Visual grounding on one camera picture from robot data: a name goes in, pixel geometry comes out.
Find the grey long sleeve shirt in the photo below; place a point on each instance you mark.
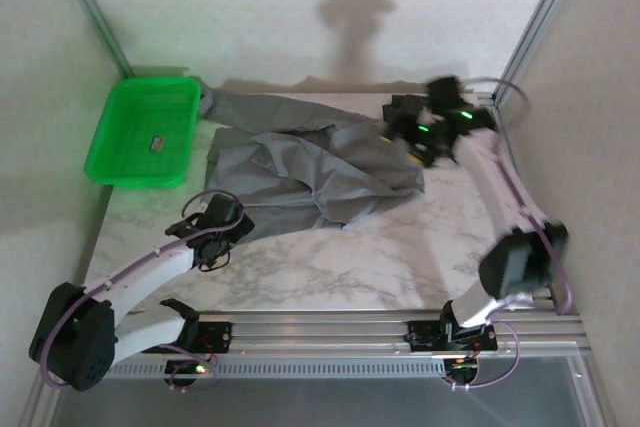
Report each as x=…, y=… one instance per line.
x=300, y=167

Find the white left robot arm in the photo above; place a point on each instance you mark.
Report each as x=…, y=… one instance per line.
x=150, y=272

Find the small grey label tag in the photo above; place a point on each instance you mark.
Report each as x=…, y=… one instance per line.
x=158, y=143

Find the green plastic basket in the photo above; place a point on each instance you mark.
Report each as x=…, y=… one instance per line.
x=125, y=147

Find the black controller board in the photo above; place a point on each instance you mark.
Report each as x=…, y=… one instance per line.
x=462, y=372
x=187, y=372

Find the clear acrylic panel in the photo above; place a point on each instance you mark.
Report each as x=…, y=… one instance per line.
x=320, y=404

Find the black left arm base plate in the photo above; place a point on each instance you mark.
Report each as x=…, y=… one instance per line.
x=215, y=337

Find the aluminium frame rails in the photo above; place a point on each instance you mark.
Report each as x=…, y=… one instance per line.
x=320, y=332

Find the aluminium right frame post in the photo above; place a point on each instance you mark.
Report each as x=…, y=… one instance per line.
x=539, y=22

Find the aluminium frame post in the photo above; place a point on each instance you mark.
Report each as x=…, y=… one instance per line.
x=539, y=22
x=89, y=7

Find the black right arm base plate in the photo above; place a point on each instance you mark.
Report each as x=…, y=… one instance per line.
x=420, y=339

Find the aluminium side rail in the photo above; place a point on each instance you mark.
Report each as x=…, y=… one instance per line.
x=547, y=308

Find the aluminium left frame post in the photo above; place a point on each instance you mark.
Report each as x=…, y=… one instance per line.
x=89, y=7

